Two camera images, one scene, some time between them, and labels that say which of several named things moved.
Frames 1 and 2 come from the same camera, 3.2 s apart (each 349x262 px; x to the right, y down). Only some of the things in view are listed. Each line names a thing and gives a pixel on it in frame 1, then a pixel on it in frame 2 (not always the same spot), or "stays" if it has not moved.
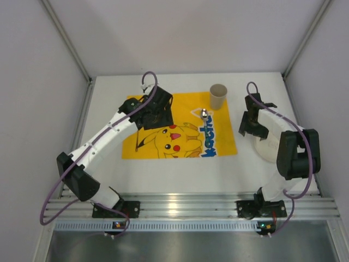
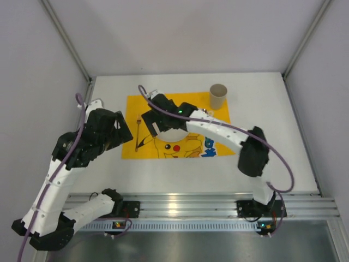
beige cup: [218, 94] stays
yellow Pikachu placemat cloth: [198, 130] stays
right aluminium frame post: [305, 39] stays
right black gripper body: [252, 126] -> [152, 121]
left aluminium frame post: [66, 37] stays
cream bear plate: [268, 148] -> [173, 135]
